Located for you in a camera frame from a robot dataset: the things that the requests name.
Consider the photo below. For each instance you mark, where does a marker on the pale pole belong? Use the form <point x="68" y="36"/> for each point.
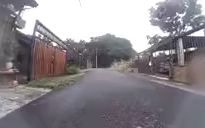
<point x="96" y="58"/>

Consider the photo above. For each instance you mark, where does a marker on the group of dark trees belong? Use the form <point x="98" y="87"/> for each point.
<point x="111" y="48"/>

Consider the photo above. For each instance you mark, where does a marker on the dry grass and bushes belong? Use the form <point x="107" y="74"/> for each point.
<point x="121" y="65"/>

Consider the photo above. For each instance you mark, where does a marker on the dark grey asphalt road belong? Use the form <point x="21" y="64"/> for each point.
<point x="106" y="96"/>

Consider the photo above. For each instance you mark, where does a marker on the grass strip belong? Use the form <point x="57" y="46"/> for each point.
<point x="56" y="81"/>

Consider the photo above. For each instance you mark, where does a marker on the red-brown wooden gate fence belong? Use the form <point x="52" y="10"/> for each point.
<point x="48" y="60"/>

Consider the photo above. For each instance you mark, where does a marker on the building with canopy roof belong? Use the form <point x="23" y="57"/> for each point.
<point x="181" y="50"/>

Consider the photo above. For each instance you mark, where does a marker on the pale kerb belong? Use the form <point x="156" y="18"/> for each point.
<point x="180" y="86"/>

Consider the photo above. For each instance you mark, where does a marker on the tall tree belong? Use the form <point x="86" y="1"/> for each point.
<point x="176" y="15"/>

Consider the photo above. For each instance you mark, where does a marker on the grey gravel concrete verge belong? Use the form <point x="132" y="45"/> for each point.
<point x="6" y="98"/>

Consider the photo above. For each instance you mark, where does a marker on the dark building with roof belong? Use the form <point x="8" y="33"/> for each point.
<point x="1" y="40"/>

